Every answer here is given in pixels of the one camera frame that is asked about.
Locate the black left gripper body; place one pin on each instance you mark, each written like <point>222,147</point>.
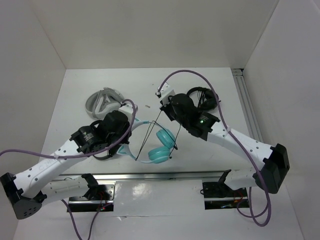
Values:
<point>118,137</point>

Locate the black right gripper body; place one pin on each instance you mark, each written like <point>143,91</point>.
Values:
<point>170,111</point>

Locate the teal cat-ear headphones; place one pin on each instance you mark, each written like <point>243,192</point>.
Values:
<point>156,147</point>

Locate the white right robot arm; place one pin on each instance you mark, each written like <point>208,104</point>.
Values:
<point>272,162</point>

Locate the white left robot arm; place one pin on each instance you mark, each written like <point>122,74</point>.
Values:
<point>35,187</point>

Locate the large black headset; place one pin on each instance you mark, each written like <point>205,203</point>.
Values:
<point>206,98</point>

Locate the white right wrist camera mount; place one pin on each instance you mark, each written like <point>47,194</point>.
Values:
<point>164,93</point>

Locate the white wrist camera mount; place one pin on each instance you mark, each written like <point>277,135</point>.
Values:
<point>164,93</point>
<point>128,109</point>

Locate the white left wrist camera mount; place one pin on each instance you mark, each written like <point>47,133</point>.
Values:
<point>128,109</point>

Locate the aluminium table edge rail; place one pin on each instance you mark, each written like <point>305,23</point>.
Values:
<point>156,176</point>

